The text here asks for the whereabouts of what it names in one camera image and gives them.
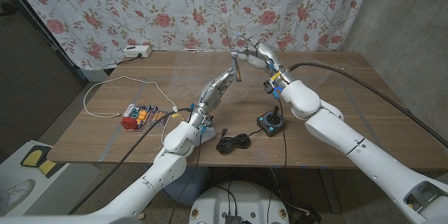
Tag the grey finned box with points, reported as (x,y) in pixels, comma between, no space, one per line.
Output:
(232,219)

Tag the colourful electronic circuit kit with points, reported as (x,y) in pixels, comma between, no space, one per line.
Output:
(140,117)

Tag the black floor adapter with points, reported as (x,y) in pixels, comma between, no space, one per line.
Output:
(309,217)

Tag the grey table leg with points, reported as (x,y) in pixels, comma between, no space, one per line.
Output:
(329,189)

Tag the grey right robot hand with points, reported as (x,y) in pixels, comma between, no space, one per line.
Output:
(264,54)

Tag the white floor platform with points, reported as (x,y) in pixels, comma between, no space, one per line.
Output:
(10,157)

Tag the floral backdrop cloth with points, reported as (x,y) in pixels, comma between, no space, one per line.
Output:
(210,7)

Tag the transparent cling film sheet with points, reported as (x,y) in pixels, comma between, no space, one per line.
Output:
(196,73)

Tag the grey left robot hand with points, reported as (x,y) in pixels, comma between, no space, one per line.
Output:
(213,94)

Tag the yellow black foot pedal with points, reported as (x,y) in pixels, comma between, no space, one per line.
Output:
(35,155)
(47,168)

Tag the white power strip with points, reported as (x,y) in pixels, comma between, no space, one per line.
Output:
(137,52)

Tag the black frame bar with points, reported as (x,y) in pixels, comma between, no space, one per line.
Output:
(52,43)

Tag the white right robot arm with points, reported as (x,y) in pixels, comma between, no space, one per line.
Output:
(357,147)

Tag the black joystick controller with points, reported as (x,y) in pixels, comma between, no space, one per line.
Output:
(271,122)

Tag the white sneaker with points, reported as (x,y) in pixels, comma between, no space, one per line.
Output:
(17,196)

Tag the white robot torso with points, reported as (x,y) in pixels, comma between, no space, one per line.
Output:
(241,199)

